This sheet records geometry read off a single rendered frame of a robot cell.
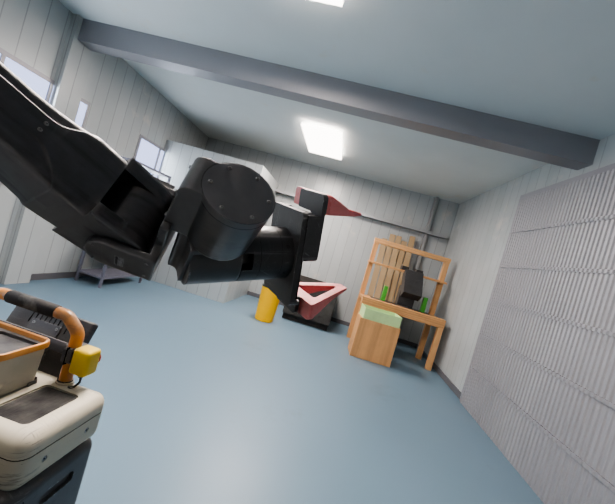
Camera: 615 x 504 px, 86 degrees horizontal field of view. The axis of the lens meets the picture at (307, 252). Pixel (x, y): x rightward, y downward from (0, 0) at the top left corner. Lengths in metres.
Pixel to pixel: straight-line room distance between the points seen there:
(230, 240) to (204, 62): 3.99
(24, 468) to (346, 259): 6.48
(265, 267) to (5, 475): 0.79
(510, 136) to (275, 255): 3.67
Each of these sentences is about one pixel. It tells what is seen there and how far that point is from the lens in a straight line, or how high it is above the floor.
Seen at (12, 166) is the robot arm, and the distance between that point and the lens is 0.30.
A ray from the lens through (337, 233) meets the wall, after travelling 7.07.
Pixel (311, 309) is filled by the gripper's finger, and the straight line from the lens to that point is 0.37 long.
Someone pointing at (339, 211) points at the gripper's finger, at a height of 1.39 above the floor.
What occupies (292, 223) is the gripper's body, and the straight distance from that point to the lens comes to 0.34.
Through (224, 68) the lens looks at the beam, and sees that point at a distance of 4.10.
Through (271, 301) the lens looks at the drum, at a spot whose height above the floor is 0.36.
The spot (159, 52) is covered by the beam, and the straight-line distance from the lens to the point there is 4.48.
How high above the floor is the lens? 1.34
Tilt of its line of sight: 1 degrees down
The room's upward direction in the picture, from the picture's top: 16 degrees clockwise
